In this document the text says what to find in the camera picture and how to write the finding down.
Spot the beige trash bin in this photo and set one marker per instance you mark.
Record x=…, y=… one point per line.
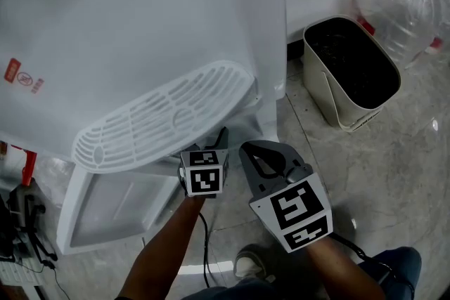
x=327, y=95

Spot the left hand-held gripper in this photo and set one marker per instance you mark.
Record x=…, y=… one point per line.
x=204, y=174

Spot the person's left forearm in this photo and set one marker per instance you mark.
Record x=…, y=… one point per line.
x=165, y=249

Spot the white slotted drip tray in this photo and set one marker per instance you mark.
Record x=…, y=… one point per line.
x=158, y=116

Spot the person's right forearm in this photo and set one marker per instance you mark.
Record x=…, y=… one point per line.
x=341, y=267

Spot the person's blue jeans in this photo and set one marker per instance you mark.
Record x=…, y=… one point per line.
x=386, y=267

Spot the white water dispenser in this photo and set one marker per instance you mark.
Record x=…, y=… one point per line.
x=140, y=10

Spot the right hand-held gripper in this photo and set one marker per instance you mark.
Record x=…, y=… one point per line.
x=299, y=210

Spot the person's grey shoe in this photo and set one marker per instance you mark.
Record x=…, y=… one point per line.
x=253, y=263

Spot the white power strip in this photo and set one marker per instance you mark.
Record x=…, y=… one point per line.
x=17, y=272

